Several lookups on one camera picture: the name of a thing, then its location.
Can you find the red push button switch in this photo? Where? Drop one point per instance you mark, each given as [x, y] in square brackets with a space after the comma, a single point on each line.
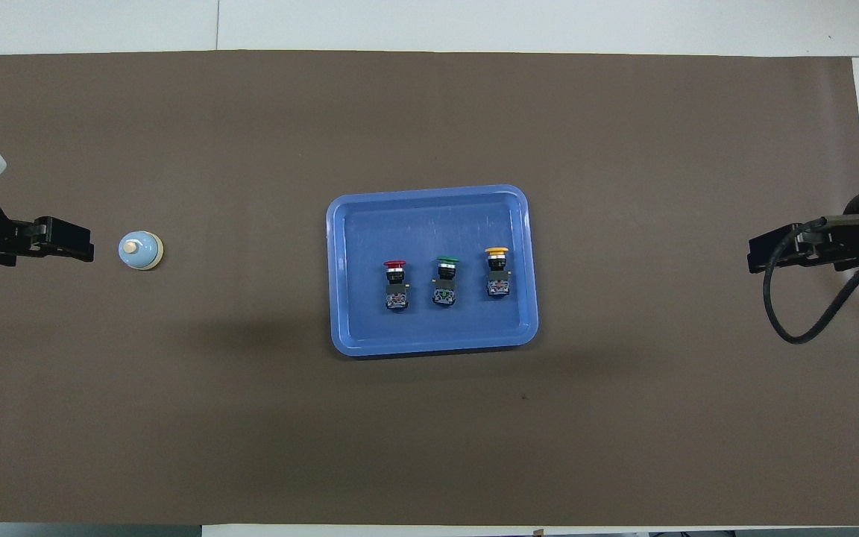
[396, 294]

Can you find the light blue service bell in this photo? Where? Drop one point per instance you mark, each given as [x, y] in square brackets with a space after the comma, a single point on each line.
[142, 253]

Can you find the green push button switch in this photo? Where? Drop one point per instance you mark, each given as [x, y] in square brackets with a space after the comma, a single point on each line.
[444, 291]

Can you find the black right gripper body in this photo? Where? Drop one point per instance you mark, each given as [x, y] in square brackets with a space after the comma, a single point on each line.
[858, 250]

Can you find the yellow push button switch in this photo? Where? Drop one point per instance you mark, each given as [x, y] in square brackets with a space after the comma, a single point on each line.
[497, 282]

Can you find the brown table mat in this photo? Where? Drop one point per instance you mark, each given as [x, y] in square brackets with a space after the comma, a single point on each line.
[429, 112]

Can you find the blue plastic tray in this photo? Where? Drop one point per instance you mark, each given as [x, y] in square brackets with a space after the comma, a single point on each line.
[429, 328]

